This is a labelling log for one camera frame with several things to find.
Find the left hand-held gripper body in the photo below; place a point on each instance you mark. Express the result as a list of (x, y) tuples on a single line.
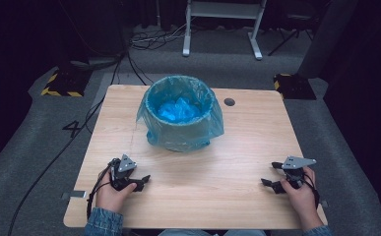
[(120, 178)]

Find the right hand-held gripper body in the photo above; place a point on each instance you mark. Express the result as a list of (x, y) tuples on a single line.
[(294, 163)]

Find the person's left hand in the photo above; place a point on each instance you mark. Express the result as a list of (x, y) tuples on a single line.
[(111, 196)]

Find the person's right hand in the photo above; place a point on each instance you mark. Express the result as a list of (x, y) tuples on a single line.
[(301, 200)]

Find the grey tape strip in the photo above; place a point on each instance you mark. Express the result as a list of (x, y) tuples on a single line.
[(74, 194)]

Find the grey round trash bin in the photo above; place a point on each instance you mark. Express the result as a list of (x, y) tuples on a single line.
[(184, 132)]

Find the black yellow striped base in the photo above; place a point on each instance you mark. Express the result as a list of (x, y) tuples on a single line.
[(293, 87), (65, 83)]

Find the bin with blue plastic liner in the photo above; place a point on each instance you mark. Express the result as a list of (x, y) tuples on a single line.
[(181, 109)]

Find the black tripod stand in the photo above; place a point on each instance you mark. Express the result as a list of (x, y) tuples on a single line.
[(288, 39)]

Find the grey column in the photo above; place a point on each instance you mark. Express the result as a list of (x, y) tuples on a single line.
[(329, 36)]

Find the white metal desk frame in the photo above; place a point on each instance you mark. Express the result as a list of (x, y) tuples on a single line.
[(222, 10)]

